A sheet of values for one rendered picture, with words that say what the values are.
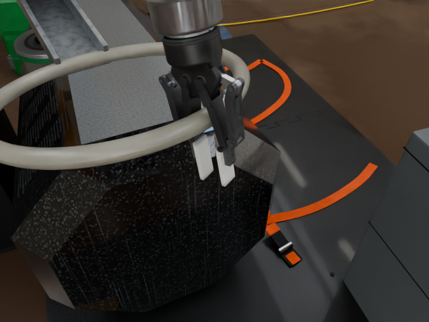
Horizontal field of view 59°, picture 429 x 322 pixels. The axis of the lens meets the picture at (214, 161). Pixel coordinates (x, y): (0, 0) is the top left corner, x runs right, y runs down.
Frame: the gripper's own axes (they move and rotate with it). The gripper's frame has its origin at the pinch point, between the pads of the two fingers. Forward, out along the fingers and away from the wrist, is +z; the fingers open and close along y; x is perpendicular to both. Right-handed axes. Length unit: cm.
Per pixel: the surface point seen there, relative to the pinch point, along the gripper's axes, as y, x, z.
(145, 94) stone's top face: 44, -28, 7
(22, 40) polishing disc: 92, -25, -8
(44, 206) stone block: 52, 7, 23
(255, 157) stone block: 20, -41, 30
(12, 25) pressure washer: 228, -90, 8
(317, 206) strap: 22, -94, 92
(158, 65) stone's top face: 51, -42, 4
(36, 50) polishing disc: 83, -23, -6
